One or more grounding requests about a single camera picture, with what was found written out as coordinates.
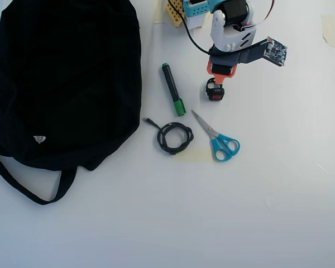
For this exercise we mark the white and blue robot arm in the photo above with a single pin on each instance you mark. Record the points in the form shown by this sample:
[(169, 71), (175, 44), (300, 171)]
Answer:
[(219, 28)]

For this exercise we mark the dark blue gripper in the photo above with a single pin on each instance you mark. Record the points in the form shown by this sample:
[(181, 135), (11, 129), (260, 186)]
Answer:
[(220, 70)]

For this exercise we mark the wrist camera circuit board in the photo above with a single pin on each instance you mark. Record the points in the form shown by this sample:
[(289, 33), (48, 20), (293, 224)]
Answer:
[(276, 51)]

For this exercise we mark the black marker with green cap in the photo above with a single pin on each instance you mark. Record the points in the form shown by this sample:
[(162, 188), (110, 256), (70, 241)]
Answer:
[(170, 83)]

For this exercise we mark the black fabric bag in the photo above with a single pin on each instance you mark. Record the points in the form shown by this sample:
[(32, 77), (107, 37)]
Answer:
[(58, 83)]

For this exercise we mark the beige masking tape strip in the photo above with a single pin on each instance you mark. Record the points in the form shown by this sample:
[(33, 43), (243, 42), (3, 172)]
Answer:
[(159, 14), (329, 30), (196, 155)]

